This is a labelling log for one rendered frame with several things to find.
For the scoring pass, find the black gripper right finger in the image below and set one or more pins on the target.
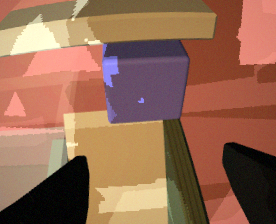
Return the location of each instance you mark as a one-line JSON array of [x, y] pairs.
[[252, 176]]

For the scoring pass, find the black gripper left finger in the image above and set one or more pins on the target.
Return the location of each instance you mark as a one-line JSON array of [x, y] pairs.
[[61, 199]]

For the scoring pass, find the small purple block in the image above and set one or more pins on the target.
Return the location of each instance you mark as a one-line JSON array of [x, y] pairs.
[[144, 80]]

